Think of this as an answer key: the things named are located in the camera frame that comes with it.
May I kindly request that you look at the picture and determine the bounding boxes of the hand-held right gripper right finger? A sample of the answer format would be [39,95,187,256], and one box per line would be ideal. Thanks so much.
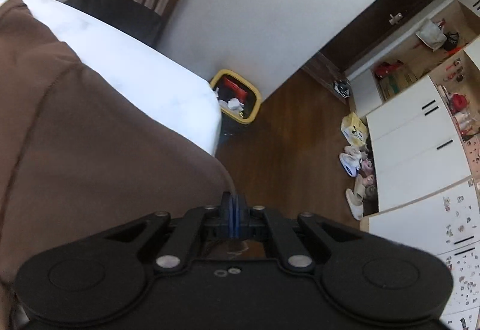
[235,192,363,274]

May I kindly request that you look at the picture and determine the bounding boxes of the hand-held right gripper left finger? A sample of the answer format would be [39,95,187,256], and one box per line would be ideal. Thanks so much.
[103,191,235,273]

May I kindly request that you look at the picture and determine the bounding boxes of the brown garment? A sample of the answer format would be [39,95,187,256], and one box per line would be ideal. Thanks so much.
[0,0,237,316]

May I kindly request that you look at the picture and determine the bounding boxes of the blue yellow-rimmed trash bin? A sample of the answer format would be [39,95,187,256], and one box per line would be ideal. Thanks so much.
[209,70,262,136]

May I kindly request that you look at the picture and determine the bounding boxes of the pink grey sneaker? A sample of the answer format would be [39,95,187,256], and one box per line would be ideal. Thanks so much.
[362,174,377,199]

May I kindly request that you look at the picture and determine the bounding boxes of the yellow printed bag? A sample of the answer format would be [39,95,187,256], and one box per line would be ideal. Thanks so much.
[340,113,368,147]

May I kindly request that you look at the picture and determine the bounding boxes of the dark sneakers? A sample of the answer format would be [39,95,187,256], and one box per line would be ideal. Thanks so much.
[334,79,352,97]

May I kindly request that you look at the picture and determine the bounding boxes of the patterned door mat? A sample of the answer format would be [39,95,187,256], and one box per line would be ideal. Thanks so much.
[301,52,349,98]

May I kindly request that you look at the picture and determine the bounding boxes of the white stickered cabinet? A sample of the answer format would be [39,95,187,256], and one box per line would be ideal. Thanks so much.
[360,176,480,330]

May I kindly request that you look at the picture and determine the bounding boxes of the tall white cabinet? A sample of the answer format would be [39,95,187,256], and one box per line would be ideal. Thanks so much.
[365,74,474,213]

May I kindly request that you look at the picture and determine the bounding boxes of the cardboard box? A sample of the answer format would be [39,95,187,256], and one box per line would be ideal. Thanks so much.
[371,60,418,102]

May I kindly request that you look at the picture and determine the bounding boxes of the dark wooden door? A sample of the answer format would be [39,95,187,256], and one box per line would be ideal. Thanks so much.
[300,0,463,83]

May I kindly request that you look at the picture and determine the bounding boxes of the white tote bag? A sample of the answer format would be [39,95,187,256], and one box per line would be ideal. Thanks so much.
[415,19,447,52]

